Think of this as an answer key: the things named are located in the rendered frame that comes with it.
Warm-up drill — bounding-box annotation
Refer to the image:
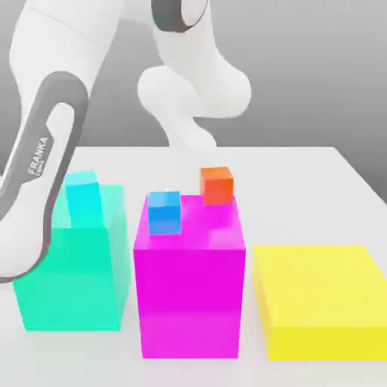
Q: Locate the small orange cube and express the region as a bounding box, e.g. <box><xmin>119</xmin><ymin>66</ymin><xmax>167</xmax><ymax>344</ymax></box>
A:
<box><xmin>199</xmin><ymin>166</ymin><xmax>234</xmax><ymax>206</ymax></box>

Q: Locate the small blue cube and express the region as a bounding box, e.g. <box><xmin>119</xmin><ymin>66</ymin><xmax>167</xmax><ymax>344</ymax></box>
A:
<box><xmin>147</xmin><ymin>190</ymin><xmax>182</xmax><ymax>236</ymax></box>

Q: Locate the small cyan cube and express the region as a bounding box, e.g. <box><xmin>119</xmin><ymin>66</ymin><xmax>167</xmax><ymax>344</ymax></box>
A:
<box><xmin>63</xmin><ymin>169</ymin><xmax>107</xmax><ymax>229</ymax></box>

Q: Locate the large magenta box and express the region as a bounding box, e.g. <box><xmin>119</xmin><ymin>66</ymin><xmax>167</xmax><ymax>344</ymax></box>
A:
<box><xmin>133</xmin><ymin>193</ymin><xmax>246</xmax><ymax>360</ymax></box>

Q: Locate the large teal box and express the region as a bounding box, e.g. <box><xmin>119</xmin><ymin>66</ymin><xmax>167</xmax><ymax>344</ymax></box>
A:
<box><xmin>11</xmin><ymin>183</ymin><xmax>132</xmax><ymax>333</ymax></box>

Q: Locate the large yellow box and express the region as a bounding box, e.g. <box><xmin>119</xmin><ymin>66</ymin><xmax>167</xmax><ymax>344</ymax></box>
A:
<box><xmin>252</xmin><ymin>244</ymin><xmax>387</xmax><ymax>361</ymax></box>

